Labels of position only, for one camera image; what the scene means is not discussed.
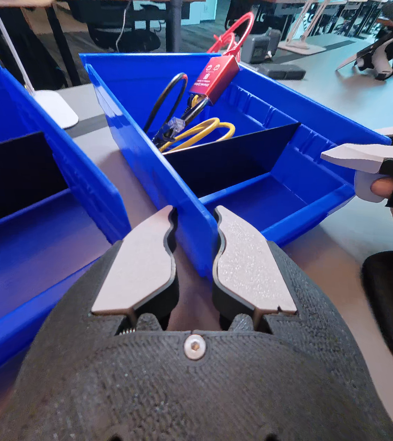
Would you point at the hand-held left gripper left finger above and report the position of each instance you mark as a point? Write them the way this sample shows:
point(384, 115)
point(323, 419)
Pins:
point(137, 268)

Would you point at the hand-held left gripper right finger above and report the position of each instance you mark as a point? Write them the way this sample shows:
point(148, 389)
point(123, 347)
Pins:
point(251, 272)

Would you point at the blue plastic storage bin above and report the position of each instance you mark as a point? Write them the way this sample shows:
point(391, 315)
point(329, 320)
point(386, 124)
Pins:
point(286, 206)
point(27, 258)

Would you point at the red ethernet switch box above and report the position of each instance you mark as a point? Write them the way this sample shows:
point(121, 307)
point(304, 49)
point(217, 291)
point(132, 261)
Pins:
point(213, 77)

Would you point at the black white handheld device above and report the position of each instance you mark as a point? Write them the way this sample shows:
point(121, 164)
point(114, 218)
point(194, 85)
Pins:
point(380, 62)

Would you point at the black flat pad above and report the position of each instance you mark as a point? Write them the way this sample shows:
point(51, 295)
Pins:
point(294, 70)
point(275, 72)

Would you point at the black bin divider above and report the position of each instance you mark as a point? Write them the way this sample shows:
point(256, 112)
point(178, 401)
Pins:
point(13, 172)
point(224, 162)

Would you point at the white document stand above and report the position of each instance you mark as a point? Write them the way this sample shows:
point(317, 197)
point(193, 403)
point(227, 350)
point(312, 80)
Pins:
point(303, 46)
point(53, 110)

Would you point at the grey box device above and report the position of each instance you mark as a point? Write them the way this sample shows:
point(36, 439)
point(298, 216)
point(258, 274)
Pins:
point(260, 48)

